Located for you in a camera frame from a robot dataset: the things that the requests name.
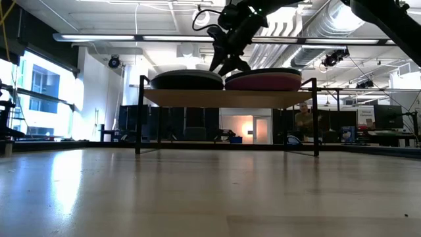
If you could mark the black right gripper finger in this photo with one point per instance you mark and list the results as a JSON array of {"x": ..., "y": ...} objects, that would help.
[
  {"x": 217, "y": 49},
  {"x": 235, "y": 64}
]

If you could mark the maroon bowl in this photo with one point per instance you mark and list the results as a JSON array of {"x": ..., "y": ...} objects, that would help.
[{"x": 263, "y": 85}]

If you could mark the black bowl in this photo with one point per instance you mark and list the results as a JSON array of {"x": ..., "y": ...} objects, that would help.
[{"x": 187, "y": 84}]

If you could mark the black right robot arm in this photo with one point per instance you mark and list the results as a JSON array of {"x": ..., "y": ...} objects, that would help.
[{"x": 394, "y": 23}]

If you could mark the overhead light bar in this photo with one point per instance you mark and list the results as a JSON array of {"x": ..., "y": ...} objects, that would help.
[{"x": 177, "y": 38}]

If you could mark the glass door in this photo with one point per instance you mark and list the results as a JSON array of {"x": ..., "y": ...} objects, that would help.
[{"x": 262, "y": 130}]

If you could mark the person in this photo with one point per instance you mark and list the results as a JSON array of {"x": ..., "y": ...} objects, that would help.
[{"x": 304, "y": 120}]

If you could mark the black ceiling spot lamp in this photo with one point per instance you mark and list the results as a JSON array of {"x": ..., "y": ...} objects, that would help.
[
  {"x": 114, "y": 62},
  {"x": 333, "y": 58},
  {"x": 365, "y": 84}
]

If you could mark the blue and white object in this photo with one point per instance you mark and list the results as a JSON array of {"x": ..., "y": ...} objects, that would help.
[{"x": 292, "y": 140}]

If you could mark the white sign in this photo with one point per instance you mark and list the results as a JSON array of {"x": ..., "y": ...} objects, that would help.
[{"x": 365, "y": 116}]

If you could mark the black computer monitor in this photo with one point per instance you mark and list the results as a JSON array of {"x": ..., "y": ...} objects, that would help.
[{"x": 388, "y": 116}]

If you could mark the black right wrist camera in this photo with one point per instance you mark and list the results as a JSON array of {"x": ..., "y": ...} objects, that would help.
[{"x": 230, "y": 14}]

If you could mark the wooden shelf with black frame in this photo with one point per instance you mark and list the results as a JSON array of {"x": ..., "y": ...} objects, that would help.
[{"x": 227, "y": 98}]

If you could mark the grey ventilation duct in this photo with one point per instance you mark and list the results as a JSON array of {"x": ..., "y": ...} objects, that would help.
[{"x": 315, "y": 42}]

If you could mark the black partition wall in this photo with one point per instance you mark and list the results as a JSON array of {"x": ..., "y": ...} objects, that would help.
[{"x": 171, "y": 120}]

